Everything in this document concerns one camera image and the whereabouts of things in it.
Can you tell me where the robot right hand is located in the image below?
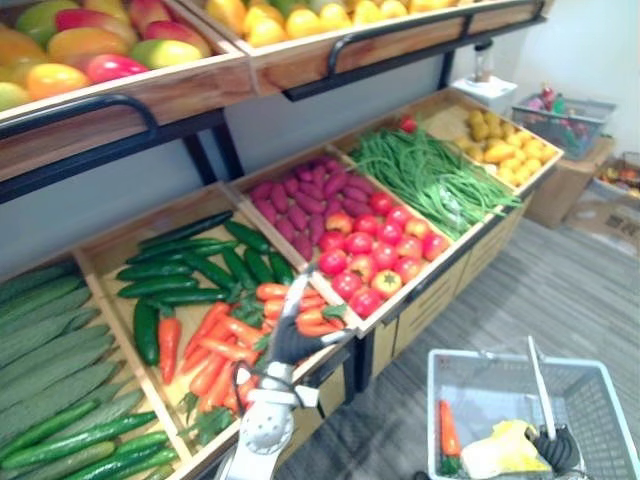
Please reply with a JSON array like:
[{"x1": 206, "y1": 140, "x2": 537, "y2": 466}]
[{"x1": 531, "y1": 424, "x2": 582, "y2": 476}]

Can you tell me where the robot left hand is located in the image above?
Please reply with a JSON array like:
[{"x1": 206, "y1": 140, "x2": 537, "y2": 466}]
[{"x1": 268, "y1": 266, "x2": 355, "y2": 367}]

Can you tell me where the grey plastic shopping basket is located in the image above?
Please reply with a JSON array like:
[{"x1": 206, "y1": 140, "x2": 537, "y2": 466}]
[{"x1": 426, "y1": 335, "x2": 640, "y2": 480}]

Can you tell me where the small basket of produce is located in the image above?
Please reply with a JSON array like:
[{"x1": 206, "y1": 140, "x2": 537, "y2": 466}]
[{"x1": 593, "y1": 151, "x2": 640, "y2": 200}]

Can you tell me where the orange carrot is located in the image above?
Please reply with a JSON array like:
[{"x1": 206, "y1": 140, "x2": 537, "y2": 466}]
[
  {"x1": 219, "y1": 314, "x2": 264, "y2": 346},
  {"x1": 198, "y1": 337, "x2": 259, "y2": 363},
  {"x1": 207, "y1": 359, "x2": 237, "y2": 412},
  {"x1": 295, "y1": 306, "x2": 347, "y2": 327},
  {"x1": 438, "y1": 399, "x2": 462, "y2": 459},
  {"x1": 255, "y1": 282, "x2": 321, "y2": 301},
  {"x1": 157, "y1": 315, "x2": 182, "y2": 385},
  {"x1": 263, "y1": 297, "x2": 327, "y2": 321},
  {"x1": 188, "y1": 352, "x2": 229, "y2": 398},
  {"x1": 297, "y1": 322, "x2": 346, "y2": 338},
  {"x1": 183, "y1": 301, "x2": 232, "y2": 360}
]

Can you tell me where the yellow napa cabbage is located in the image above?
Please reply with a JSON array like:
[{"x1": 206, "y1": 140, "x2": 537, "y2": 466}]
[{"x1": 459, "y1": 418, "x2": 552, "y2": 477}]

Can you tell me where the dark green cucumber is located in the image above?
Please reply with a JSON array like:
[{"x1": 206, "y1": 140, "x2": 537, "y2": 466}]
[
  {"x1": 115, "y1": 263, "x2": 195, "y2": 283},
  {"x1": 132, "y1": 298, "x2": 161, "y2": 367},
  {"x1": 221, "y1": 247, "x2": 257, "y2": 291},
  {"x1": 138, "y1": 209, "x2": 235, "y2": 251},
  {"x1": 182, "y1": 252, "x2": 236, "y2": 291},
  {"x1": 117, "y1": 276, "x2": 200, "y2": 300},
  {"x1": 147, "y1": 288, "x2": 229, "y2": 307},
  {"x1": 223, "y1": 219, "x2": 272, "y2": 254},
  {"x1": 125, "y1": 238, "x2": 239, "y2": 266},
  {"x1": 268, "y1": 251, "x2": 296, "y2": 287},
  {"x1": 243, "y1": 248, "x2": 275, "y2": 285}
]

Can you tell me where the red tomato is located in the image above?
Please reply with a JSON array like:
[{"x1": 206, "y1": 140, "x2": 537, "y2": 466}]
[
  {"x1": 352, "y1": 213, "x2": 381, "y2": 237},
  {"x1": 324, "y1": 211, "x2": 355, "y2": 236},
  {"x1": 370, "y1": 242, "x2": 400, "y2": 271},
  {"x1": 331, "y1": 271, "x2": 364, "y2": 301},
  {"x1": 348, "y1": 253, "x2": 379, "y2": 284},
  {"x1": 369, "y1": 192, "x2": 395, "y2": 216},
  {"x1": 421, "y1": 232, "x2": 451, "y2": 262},
  {"x1": 395, "y1": 235, "x2": 425, "y2": 260},
  {"x1": 348, "y1": 288, "x2": 384, "y2": 320},
  {"x1": 343, "y1": 231, "x2": 375, "y2": 255},
  {"x1": 318, "y1": 248, "x2": 349, "y2": 277},
  {"x1": 385, "y1": 205, "x2": 414, "y2": 230},
  {"x1": 318, "y1": 230, "x2": 347, "y2": 253},
  {"x1": 393, "y1": 256, "x2": 424, "y2": 285},
  {"x1": 403, "y1": 217, "x2": 431, "y2": 240},
  {"x1": 370, "y1": 269, "x2": 404, "y2": 300},
  {"x1": 375, "y1": 221, "x2": 405, "y2": 246}
]

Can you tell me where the wooden tomato crate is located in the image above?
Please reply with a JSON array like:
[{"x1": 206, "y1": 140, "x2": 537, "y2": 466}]
[{"x1": 227, "y1": 143, "x2": 455, "y2": 339}]

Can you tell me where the wooden gourd crate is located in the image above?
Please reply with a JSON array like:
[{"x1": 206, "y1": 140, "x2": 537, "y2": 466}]
[{"x1": 0, "y1": 252, "x2": 195, "y2": 480}]

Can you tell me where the bright green cucumber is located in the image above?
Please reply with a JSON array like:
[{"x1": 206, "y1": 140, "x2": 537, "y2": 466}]
[
  {"x1": 114, "y1": 430, "x2": 170, "y2": 456},
  {"x1": 17, "y1": 440, "x2": 117, "y2": 480},
  {"x1": 0, "y1": 410, "x2": 159, "y2": 471},
  {"x1": 0, "y1": 399, "x2": 100, "y2": 460},
  {"x1": 62, "y1": 447, "x2": 180, "y2": 480}
]

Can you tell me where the wooden cucumber carrot crate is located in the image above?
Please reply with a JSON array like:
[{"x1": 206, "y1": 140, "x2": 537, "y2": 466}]
[{"x1": 72, "y1": 182, "x2": 362, "y2": 464}]

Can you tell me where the pale green ridged gourd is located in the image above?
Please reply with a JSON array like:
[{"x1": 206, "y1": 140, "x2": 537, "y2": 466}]
[
  {"x1": 62, "y1": 307, "x2": 101, "y2": 334},
  {"x1": 0, "y1": 286, "x2": 93, "y2": 337},
  {"x1": 0, "y1": 324, "x2": 110, "y2": 369},
  {"x1": 0, "y1": 382, "x2": 146, "y2": 444},
  {"x1": 0, "y1": 360, "x2": 122, "y2": 414},
  {"x1": 0, "y1": 334, "x2": 116, "y2": 390},
  {"x1": 0, "y1": 260, "x2": 79, "y2": 305}
]

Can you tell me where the wooden bean crate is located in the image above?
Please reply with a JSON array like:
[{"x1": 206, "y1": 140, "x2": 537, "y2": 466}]
[{"x1": 328, "y1": 107, "x2": 527, "y2": 247}]

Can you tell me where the green long beans pile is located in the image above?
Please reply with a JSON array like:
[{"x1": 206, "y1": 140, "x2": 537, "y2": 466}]
[{"x1": 348, "y1": 127, "x2": 524, "y2": 242}]

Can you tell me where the flat cardboard sheet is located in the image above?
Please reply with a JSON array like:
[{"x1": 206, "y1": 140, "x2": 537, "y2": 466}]
[{"x1": 563, "y1": 188, "x2": 640, "y2": 257}]

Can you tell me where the brown cardboard box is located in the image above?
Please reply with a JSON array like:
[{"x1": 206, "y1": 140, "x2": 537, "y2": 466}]
[{"x1": 523, "y1": 136, "x2": 617, "y2": 231}]

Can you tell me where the wooden potato crate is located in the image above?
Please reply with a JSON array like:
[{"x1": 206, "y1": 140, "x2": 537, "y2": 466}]
[{"x1": 415, "y1": 87, "x2": 566, "y2": 197}]

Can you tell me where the wooden mango crate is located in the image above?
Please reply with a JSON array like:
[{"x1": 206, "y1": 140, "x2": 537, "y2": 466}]
[{"x1": 0, "y1": 0, "x2": 255, "y2": 184}]

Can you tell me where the white box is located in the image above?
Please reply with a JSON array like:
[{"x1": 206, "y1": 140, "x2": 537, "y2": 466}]
[{"x1": 451, "y1": 76, "x2": 519, "y2": 117}]

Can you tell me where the wooden yellow fruit crate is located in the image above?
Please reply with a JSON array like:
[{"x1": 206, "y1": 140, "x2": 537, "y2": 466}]
[{"x1": 178, "y1": 0, "x2": 551, "y2": 97}]

